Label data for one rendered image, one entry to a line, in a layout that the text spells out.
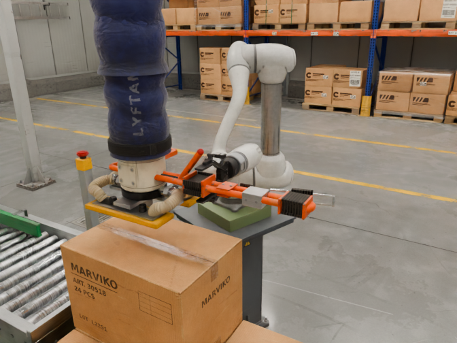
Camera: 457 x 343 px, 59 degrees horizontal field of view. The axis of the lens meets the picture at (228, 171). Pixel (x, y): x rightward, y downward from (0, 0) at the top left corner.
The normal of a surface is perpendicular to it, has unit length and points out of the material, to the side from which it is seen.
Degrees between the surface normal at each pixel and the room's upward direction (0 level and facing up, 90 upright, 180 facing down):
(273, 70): 100
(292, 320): 0
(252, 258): 90
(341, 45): 90
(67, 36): 90
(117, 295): 90
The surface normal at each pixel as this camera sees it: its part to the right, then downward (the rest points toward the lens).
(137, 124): 0.33, 0.03
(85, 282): -0.52, 0.30
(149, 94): 0.58, -0.07
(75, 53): 0.85, 0.17
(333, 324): -0.01, -0.94
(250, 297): 0.62, 0.26
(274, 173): 0.07, 0.36
